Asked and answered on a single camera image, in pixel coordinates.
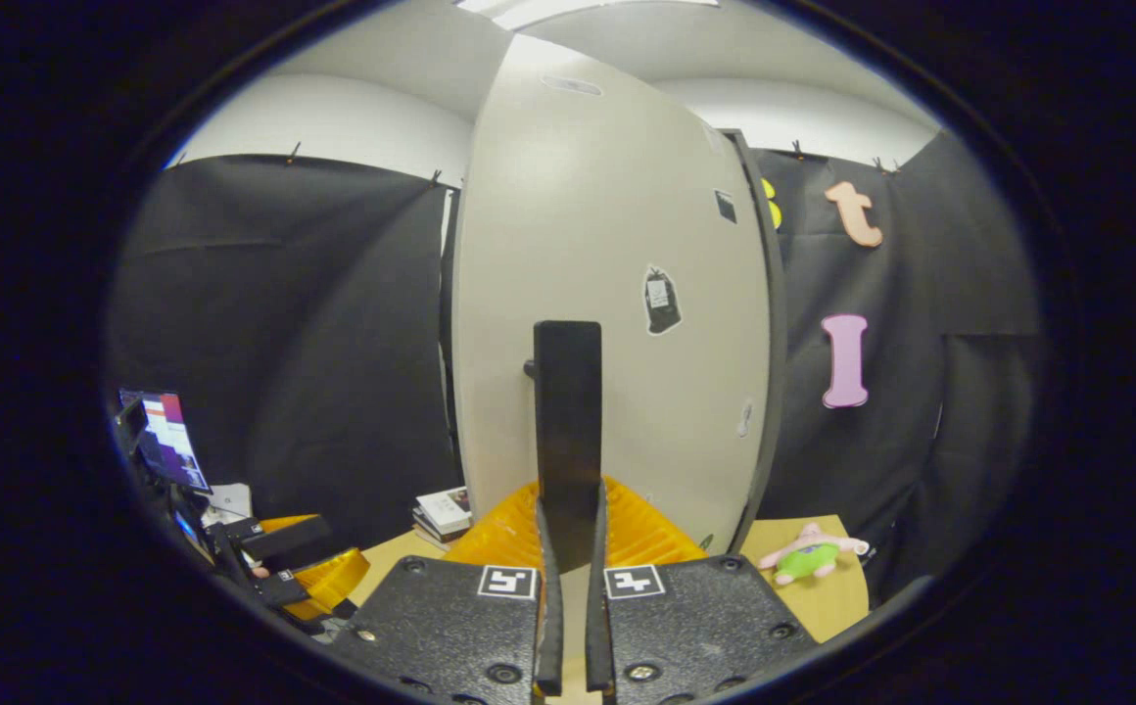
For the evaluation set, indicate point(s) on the pink and green plush toy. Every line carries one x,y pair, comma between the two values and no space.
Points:
808,558

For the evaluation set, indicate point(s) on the white book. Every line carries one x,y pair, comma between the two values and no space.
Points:
446,509

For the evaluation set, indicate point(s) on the beige cabinet door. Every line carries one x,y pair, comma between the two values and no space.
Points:
578,196

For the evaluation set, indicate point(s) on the white paper sheet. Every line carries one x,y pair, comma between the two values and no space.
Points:
230,501

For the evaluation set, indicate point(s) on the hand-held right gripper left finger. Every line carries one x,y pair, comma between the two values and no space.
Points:
548,636

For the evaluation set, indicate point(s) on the brown book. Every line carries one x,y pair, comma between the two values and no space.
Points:
426,537

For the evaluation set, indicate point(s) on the ceiling light panel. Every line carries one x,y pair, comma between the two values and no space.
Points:
568,8

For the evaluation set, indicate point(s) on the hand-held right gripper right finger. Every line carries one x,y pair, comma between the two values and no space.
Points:
597,636

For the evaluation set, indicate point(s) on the computer monitor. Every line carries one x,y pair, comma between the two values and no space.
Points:
168,441

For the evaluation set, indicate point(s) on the black backdrop cloth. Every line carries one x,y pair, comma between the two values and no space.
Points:
313,323

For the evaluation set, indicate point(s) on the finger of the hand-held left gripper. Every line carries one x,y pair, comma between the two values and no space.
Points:
333,583
284,537

